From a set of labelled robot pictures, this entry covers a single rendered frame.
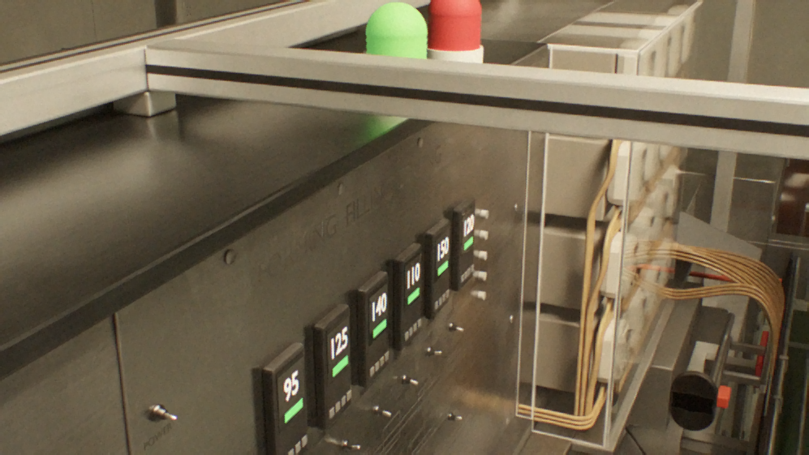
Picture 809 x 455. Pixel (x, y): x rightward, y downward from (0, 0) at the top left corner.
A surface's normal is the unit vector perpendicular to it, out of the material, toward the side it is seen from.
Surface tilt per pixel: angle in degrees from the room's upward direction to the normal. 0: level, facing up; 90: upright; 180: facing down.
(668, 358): 0
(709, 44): 90
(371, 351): 90
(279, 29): 90
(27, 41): 90
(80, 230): 0
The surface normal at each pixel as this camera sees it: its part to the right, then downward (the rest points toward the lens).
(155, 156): 0.00, -0.94
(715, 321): -0.40, 0.32
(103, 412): 0.91, 0.14
